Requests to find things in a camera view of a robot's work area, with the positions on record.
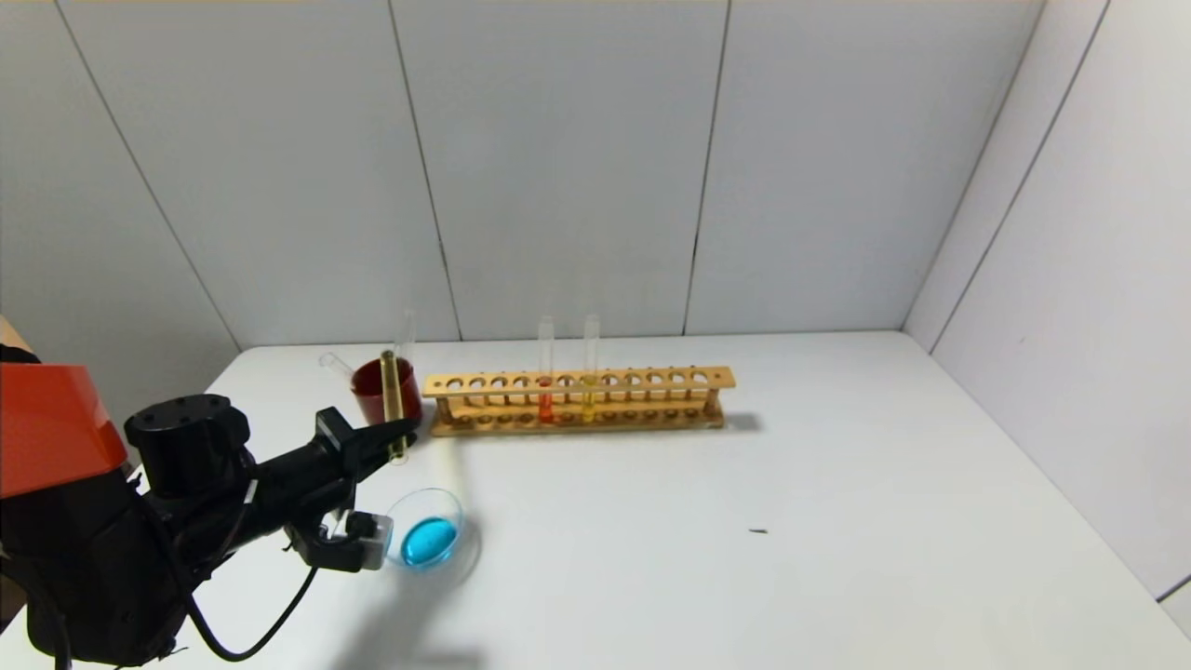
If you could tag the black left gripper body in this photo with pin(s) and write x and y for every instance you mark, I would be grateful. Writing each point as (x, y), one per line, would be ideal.
(338, 441)

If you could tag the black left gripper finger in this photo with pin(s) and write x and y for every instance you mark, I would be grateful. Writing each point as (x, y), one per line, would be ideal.
(368, 434)
(368, 463)

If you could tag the test tube with yellow liquid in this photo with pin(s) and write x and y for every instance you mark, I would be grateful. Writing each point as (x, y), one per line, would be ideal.
(588, 408)
(392, 391)

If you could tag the test tube with blue liquid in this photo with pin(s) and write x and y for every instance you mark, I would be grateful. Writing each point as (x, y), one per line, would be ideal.
(335, 361)

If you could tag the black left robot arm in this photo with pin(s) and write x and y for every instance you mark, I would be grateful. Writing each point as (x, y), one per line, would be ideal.
(102, 558)

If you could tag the empty glass test tube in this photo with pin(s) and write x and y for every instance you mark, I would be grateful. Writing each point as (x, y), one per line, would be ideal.
(406, 337)

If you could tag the test tube with red liquid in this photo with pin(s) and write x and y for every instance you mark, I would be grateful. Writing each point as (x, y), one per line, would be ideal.
(545, 408)

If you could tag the wooden test tube rack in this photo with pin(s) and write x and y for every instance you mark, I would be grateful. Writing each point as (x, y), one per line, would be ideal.
(727, 380)

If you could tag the red cup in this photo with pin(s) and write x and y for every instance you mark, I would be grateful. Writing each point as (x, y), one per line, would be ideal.
(372, 395)

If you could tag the clear glass beaker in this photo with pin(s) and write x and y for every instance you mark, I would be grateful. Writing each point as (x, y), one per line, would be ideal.
(433, 540)

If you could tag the orange robot cover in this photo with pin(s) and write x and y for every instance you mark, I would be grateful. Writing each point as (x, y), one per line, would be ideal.
(56, 428)

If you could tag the person in black clothing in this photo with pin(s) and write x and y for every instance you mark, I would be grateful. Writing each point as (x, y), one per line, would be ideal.
(9, 354)

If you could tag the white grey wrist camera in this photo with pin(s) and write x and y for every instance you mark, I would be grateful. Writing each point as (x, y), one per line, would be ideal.
(368, 544)

